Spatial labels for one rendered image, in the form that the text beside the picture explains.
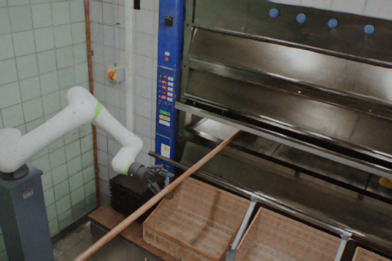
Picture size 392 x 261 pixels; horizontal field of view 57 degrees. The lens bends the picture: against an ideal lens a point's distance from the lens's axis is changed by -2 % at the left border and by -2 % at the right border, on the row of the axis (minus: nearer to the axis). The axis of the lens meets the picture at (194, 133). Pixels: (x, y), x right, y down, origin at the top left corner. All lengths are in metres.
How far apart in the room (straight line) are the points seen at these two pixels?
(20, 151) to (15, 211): 0.42
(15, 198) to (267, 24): 1.61
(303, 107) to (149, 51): 1.08
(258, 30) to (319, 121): 0.60
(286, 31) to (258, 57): 0.21
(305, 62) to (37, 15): 1.67
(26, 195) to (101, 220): 0.73
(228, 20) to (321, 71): 0.60
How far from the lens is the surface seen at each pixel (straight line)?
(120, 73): 2.69
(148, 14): 2.47
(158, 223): 2.58
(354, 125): 2.06
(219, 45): 2.21
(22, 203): 2.12
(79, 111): 1.74
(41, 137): 1.79
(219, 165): 2.47
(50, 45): 2.69
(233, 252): 1.95
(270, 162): 2.28
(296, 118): 2.11
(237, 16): 2.14
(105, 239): 1.63
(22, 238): 2.24
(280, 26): 2.05
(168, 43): 2.36
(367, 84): 1.97
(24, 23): 2.55
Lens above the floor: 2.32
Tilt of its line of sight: 27 degrees down
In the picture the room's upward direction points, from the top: 5 degrees clockwise
